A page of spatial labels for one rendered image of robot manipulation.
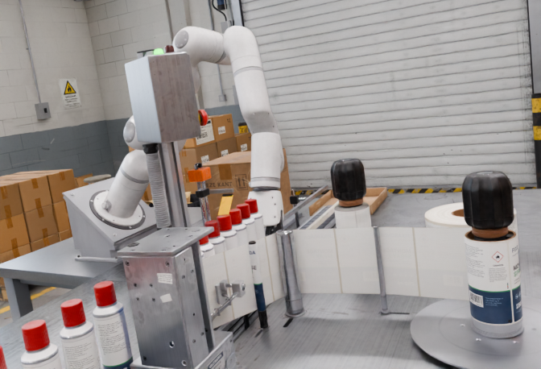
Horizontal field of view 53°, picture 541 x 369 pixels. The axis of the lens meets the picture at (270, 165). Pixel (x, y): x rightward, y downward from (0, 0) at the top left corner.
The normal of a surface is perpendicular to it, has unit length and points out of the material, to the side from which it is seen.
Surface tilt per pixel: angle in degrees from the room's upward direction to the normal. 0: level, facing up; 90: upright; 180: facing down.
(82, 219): 90
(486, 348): 0
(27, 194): 90
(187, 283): 90
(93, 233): 90
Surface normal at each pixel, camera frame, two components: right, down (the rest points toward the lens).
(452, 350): -0.14, -0.98
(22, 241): 0.87, -0.02
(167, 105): 0.52, 0.06
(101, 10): -0.50, 0.19
